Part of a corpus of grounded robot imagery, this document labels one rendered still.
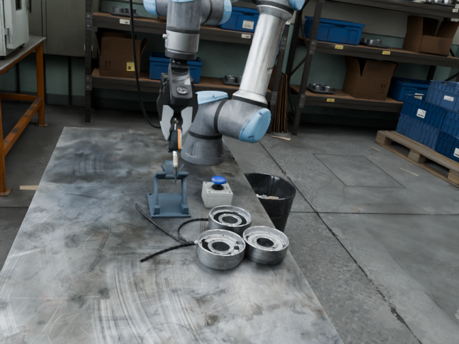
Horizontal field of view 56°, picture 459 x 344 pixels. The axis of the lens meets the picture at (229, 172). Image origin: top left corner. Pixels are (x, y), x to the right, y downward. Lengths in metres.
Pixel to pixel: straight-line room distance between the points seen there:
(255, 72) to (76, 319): 0.88
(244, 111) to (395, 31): 4.50
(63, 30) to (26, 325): 4.02
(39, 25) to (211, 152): 3.45
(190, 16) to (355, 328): 1.63
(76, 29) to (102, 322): 4.02
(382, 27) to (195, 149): 4.41
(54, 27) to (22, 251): 3.81
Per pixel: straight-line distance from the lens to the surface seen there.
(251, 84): 1.36
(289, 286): 0.93
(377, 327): 2.24
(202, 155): 1.43
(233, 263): 0.92
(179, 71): 1.01
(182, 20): 1.00
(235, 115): 1.35
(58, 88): 5.01
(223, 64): 4.99
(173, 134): 1.05
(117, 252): 0.96
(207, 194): 1.14
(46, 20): 4.68
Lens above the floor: 1.33
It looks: 22 degrees down
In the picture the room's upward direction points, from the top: 8 degrees clockwise
